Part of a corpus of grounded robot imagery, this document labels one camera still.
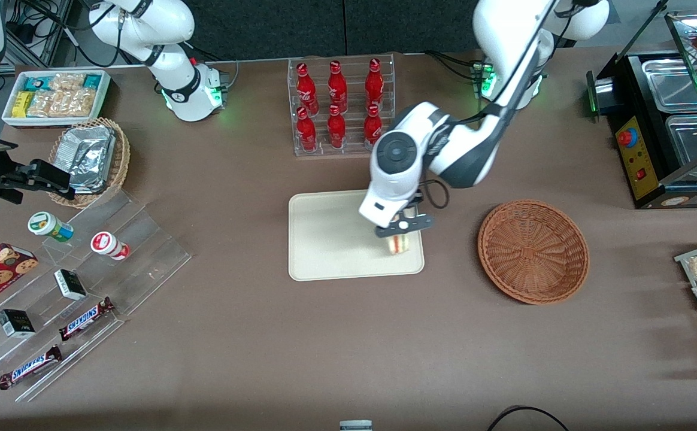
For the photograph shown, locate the Snickers chocolate bar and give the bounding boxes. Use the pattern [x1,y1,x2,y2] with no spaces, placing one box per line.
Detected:
[0,345,63,391]
[58,297,116,342]

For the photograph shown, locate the brown round wicker basket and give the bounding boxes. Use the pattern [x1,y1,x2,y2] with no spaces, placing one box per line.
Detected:
[477,199,590,306]

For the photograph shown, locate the clear acrylic stepped stand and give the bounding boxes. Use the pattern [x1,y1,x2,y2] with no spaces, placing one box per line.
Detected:
[0,189,192,403]

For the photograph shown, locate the black left base cables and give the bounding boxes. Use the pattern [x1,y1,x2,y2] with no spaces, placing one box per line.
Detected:
[425,50,482,82]

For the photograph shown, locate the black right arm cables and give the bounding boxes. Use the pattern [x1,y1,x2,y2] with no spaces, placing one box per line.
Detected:
[4,0,123,68]

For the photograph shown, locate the white rectangular snack bin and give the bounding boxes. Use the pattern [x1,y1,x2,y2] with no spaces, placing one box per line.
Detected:
[1,69,111,129]

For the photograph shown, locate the light tan wicker basket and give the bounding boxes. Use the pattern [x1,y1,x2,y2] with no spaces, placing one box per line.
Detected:
[48,117,131,209]

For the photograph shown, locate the red cola bottle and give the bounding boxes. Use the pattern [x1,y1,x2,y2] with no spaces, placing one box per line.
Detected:
[296,62,319,116]
[327,60,348,113]
[296,107,318,152]
[363,104,383,150]
[365,57,384,112]
[327,105,347,149]

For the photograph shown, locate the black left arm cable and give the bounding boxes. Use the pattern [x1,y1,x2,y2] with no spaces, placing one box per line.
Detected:
[417,0,601,211]

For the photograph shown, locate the red lid yogurt cup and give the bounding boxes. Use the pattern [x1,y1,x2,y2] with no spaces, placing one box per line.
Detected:
[90,231,131,261]

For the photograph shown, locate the cream plastic serving tray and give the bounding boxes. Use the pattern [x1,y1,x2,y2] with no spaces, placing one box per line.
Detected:
[288,187,425,282]

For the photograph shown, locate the clear bag of crackers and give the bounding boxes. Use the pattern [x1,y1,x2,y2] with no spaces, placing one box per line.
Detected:
[63,89,98,118]
[49,72,86,94]
[27,90,68,118]

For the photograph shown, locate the yellow snack packet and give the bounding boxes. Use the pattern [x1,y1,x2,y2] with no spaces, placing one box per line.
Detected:
[12,91,35,119]

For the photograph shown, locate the small black box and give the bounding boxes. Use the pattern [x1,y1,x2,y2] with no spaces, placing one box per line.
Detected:
[0,308,36,339]
[54,269,87,301]

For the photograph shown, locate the clear acrylic bottle rack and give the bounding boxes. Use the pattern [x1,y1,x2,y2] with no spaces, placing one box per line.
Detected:
[287,53,396,157]

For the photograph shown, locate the green lid yogurt cup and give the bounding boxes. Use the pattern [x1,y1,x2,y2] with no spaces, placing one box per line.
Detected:
[28,211,75,243]

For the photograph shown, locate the black hot food display case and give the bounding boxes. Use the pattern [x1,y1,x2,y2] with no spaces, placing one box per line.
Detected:
[586,0,697,210]

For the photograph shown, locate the black cable loop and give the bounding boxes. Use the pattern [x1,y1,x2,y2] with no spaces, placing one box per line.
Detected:
[486,405,571,431]

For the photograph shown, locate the silver foil packet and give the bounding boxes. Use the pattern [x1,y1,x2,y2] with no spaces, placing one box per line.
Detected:
[55,125,116,194]

